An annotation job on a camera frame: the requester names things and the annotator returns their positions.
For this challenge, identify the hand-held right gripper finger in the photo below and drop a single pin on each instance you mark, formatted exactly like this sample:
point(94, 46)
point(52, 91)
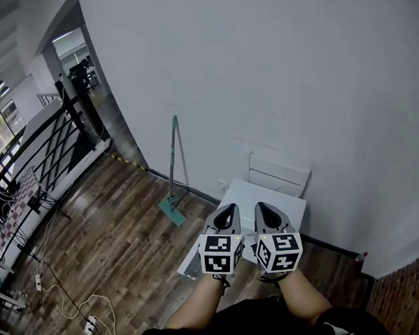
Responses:
point(263, 220)
point(280, 220)

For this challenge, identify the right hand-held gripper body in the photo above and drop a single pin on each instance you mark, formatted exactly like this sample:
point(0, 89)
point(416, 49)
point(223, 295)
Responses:
point(278, 252)

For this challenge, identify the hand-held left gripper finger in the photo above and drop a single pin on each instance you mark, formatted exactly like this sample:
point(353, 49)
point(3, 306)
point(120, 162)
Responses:
point(236, 221)
point(215, 223)

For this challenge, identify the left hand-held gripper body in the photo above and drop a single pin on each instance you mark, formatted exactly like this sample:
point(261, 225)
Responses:
point(219, 254)

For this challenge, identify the white microwave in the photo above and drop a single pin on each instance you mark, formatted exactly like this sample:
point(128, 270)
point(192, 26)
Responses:
point(246, 196)

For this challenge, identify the person's left forearm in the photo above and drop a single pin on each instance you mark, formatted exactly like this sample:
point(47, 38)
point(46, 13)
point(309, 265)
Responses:
point(195, 304)

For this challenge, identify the person's right forearm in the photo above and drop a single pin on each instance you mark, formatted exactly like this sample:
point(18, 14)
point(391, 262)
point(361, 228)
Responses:
point(304, 298)

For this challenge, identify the green mop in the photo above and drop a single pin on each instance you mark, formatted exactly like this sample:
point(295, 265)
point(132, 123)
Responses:
point(173, 207)

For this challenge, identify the person's black clothing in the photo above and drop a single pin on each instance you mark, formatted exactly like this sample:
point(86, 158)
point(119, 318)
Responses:
point(256, 322)

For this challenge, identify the grey bottle with red cap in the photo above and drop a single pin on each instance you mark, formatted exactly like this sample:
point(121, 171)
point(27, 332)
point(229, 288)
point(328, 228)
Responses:
point(361, 257)

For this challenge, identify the yellow black floor strip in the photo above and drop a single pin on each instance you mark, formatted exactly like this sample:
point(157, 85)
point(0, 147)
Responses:
point(128, 161)

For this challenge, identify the black metal railing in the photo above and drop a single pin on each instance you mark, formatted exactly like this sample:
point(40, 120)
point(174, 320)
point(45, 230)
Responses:
point(88, 117)

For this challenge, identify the black tripod stand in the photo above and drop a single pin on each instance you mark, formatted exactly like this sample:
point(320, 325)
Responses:
point(39, 200)

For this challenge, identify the checkered cloth table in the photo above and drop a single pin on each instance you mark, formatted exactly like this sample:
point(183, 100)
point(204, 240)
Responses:
point(22, 197)

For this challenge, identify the dark office furniture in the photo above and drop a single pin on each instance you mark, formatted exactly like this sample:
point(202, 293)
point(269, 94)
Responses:
point(80, 72)

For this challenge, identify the white desk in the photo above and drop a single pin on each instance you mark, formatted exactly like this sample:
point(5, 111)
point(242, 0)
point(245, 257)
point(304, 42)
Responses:
point(1, 265)

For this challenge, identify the white wall socket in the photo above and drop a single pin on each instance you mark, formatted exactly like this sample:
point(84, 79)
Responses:
point(223, 185)

